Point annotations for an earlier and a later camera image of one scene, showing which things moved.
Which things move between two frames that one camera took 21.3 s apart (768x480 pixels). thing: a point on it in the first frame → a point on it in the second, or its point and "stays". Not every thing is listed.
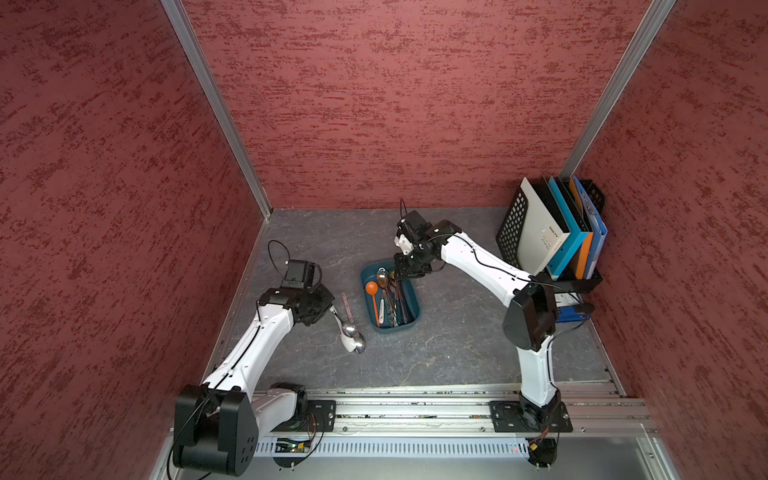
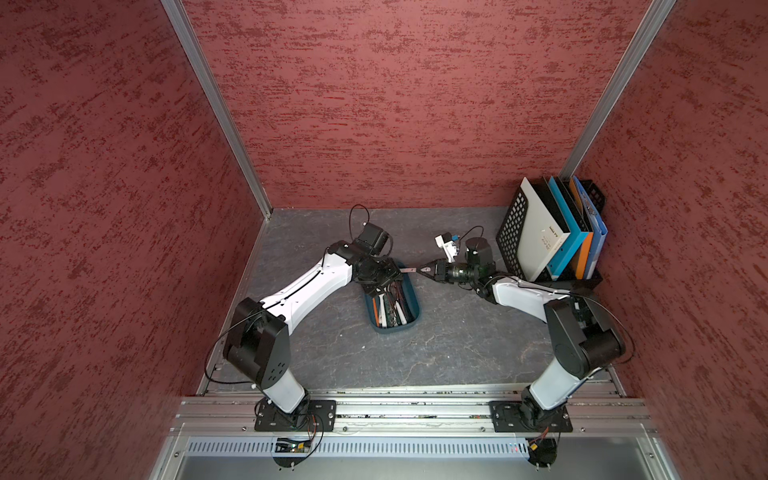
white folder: (541, 234) stays
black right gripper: (406, 270) → (441, 271)
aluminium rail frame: (600, 431) stays
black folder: (542, 187) stays
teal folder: (575, 244) stays
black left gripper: (327, 300) → (392, 273)
